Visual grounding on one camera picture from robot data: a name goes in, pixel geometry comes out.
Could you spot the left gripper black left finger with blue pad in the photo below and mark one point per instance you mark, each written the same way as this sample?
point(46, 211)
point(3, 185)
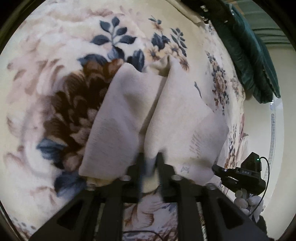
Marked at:
point(97, 214)

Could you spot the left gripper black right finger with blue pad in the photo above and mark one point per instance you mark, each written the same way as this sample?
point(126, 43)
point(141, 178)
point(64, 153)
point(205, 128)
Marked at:
point(204, 212)

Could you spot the beige long-sleeve shirt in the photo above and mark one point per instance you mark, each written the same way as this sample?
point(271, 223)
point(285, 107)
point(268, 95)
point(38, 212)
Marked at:
point(155, 111)

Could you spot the dark folded clothes stack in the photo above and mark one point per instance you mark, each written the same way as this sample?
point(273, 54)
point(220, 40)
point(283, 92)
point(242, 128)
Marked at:
point(207, 9)

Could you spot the white gloved hand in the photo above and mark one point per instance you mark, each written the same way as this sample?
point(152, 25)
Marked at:
point(251, 206)

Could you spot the white headboard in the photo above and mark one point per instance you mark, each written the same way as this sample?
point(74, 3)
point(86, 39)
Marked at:
point(264, 125)

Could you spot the teal folded quilt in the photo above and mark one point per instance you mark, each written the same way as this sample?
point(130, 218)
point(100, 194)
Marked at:
point(249, 54)

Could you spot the floral bed blanket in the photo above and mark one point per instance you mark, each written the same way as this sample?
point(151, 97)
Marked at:
point(51, 90)

